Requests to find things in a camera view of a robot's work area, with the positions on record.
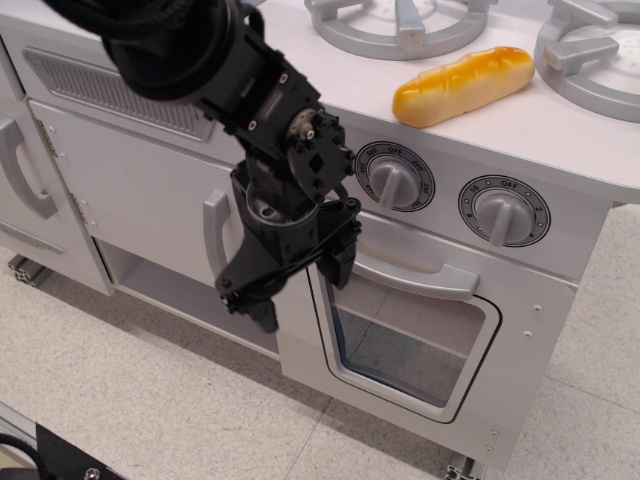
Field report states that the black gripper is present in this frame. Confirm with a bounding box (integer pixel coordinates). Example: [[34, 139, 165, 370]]
[[216, 197, 362, 333]]

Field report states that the grey oven door handle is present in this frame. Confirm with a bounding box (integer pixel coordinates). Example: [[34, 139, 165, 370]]
[[353, 218, 480, 301]]

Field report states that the white oven door with window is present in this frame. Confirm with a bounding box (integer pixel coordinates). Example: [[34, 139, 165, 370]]
[[276, 230, 576, 470]]

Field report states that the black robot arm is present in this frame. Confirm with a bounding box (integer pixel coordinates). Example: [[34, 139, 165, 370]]
[[51, 1, 361, 333]]

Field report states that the grey middle oven knob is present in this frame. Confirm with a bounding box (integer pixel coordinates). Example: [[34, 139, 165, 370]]
[[355, 141, 435, 212]]

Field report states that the grey oven knob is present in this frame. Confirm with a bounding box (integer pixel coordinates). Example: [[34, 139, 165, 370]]
[[355, 141, 435, 212], [458, 175, 551, 248]]

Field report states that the grey right oven knob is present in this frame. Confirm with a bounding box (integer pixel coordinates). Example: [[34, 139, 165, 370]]
[[458, 175, 551, 248]]

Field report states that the white cabinet door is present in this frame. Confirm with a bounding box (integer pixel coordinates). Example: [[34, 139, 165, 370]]
[[30, 101, 234, 287]]

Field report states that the white toy kitchen unit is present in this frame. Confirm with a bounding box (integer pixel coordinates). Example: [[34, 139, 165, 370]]
[[1, 1, 639, 469]]

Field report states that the yellow toy bread loaf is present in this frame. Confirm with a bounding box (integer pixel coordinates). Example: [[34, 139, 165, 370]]
[[392, 46, 535, 129]]

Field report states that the white left fridge door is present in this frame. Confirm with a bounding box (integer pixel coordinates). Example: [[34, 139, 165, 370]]
[[1, 97, 113, 295]]

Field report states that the grey middle stove burner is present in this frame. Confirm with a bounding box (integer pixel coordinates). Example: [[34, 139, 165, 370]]
[[304, 1, 495, 61]]

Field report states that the grey stove burner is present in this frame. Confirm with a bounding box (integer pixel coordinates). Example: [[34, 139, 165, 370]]
[[534, 1, 639, 123], [304, 1, 495, 61]]

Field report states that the grey vent grille panel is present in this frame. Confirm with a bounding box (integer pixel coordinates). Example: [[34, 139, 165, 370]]
[[23, 47, 213, 141]]

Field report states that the grey right stove burner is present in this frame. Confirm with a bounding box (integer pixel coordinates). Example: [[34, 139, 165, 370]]
[[534, 1, 639, 123]]

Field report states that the grey cabinet door handle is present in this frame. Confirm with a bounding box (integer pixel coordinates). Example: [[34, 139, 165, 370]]
[[202, 189, 244, 288]]

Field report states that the aluminium frame rail right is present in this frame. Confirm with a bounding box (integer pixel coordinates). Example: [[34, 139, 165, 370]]
[[445, 453, 488, 480]]

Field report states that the aluminium frame rail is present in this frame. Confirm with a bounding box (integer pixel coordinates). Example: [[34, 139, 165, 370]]
[[445, 453, 488, 480], [8, 255, 51, 288]]

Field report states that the aluminium frame rail left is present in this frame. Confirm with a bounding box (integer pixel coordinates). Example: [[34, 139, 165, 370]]
[[8, 255, 51, 288]]

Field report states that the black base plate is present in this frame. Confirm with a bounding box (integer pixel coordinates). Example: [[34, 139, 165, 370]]
[[35, 424, 124, 480]]

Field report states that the grey fridge door handle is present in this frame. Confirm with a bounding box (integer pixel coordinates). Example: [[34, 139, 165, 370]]
[[0, 117, 59, 220]]

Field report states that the black cable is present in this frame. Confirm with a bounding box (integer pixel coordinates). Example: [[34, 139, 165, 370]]
[[0, 432, 46, 480]]

